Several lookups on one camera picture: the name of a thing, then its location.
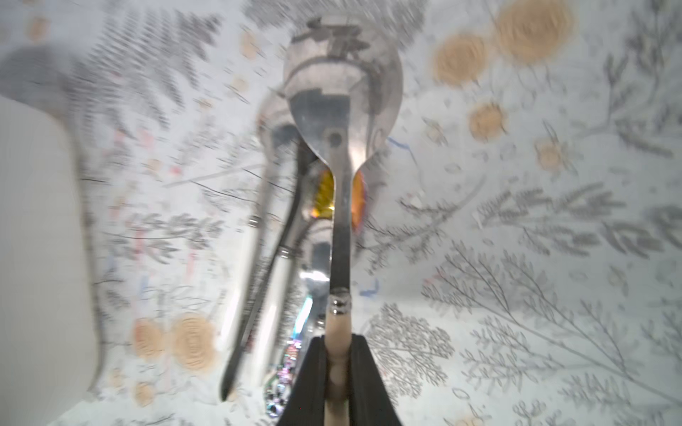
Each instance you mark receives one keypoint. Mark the spoon with patterned handle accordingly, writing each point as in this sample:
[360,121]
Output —
[303,317]

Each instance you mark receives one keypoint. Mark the spoon with white handle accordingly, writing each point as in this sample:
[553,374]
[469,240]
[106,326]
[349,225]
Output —
[274,127]

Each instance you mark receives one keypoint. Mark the spoon with beige handle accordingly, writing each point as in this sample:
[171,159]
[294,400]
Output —
[343,83]

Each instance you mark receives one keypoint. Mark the white rectangular storage tray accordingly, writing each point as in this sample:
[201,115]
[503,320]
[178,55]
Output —
[49,339]

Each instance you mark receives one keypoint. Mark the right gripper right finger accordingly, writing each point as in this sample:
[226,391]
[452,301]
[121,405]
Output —
[369,402]

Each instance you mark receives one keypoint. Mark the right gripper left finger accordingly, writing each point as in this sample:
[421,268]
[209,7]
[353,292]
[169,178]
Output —
[307,401]

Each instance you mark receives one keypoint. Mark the black spoon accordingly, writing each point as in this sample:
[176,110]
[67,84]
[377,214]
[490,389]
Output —
[262,325]

